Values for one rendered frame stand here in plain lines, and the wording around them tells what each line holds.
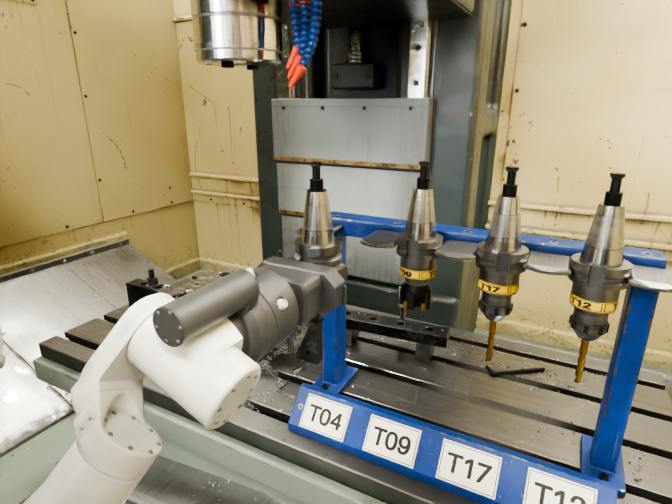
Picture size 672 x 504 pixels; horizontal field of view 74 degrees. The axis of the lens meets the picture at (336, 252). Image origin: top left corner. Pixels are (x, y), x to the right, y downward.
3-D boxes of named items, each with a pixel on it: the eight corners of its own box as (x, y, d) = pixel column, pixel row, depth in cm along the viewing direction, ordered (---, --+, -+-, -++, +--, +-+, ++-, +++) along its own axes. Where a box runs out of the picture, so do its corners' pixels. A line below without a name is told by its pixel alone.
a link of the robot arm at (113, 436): (246, 347, 42) (159, 471, 41) (179, 295, 45) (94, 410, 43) (218, 343, 36) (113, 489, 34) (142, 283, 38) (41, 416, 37)
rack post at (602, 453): (625, 498, 59) (679, 294, 50) (580, 483, 62) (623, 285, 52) (620, 449, 68) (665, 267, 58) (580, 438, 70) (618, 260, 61)
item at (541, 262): (570, 279, 51) (571, 273, 51) (521, 272, 54) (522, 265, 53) (572, 261, 57) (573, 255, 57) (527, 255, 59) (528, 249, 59)
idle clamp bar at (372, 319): (444, 366, 89) (447, 337, 87) (326, 341, 99) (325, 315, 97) (448, 354, 94) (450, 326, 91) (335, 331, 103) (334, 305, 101)
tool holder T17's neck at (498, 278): (516, 283, 61) (519, 261, 60) (519, 298, 56) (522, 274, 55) (477, 279, 62) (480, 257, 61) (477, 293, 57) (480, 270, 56)
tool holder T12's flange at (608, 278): (630, 278, 54) (634, 259, 53) (626, 295, 49) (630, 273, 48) (572, 268, 57) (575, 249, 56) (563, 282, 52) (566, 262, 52)
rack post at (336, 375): (334, 401, 79) (334, 241, 69) (308, 392, 81) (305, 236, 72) (358, 372, 87) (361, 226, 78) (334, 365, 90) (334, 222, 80)
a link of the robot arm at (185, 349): (276, 383, 47) (197, 454, 37) (202, 325, 50) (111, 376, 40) (312, 301, 41) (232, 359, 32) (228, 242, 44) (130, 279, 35)
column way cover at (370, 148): (416, 290, 126) (428, 97, 110) (277, 263, 147) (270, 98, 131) (421, 284, 130) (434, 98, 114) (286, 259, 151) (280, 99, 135)
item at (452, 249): (473, 264, 56) (473, 258, 56) (431, 258, 58) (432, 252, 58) (483, 249, 62) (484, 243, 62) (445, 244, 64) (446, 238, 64)
